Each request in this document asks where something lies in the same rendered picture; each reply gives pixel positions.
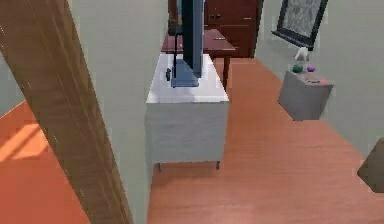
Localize white television stand cabinet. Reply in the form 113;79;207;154
144;53;230;173

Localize grey flat television set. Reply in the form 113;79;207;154
171;0;205;89

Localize dark red wooden table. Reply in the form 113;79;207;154
161;28;236;91

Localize dark red wooden cupboard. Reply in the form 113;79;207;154
167;0;265;60

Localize grey box side table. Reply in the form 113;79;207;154
277;69;334;122

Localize white small figurine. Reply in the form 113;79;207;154
294;46;311;62

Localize brown wooden room door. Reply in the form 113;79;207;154
0;0;135;224

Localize dark brown furniture corner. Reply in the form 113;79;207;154
356;137;384;194

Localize black framed wall picture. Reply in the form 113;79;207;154
271;0;330;52

